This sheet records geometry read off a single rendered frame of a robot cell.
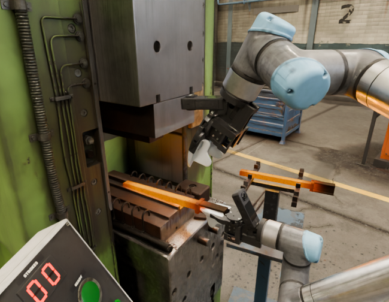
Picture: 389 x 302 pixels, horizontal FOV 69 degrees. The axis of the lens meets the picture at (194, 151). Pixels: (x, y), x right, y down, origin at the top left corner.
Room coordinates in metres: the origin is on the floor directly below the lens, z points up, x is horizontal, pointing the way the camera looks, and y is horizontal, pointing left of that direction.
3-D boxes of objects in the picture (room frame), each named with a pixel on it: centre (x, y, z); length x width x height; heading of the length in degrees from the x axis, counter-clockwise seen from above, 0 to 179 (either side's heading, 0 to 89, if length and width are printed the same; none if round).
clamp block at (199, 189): (0.99, 0.01, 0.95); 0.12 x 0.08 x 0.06; 58
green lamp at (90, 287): (0.38, 0.19, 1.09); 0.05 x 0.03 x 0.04; 148
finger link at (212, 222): (0.75, -0.05, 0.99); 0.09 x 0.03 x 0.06; 61
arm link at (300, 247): (0.63, -0.29, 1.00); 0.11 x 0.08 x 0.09; 58
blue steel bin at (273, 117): (4.84, -1.17, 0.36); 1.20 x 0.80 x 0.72; 53
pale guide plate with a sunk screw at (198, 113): (1.15, 0.00, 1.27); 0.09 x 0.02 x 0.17; 148
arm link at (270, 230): (0.67, -0.22, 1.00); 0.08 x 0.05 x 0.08; 148
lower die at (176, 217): (0.92, 0.23, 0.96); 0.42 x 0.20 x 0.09; 58
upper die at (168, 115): (0.92, 0.23, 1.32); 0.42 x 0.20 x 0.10; 58
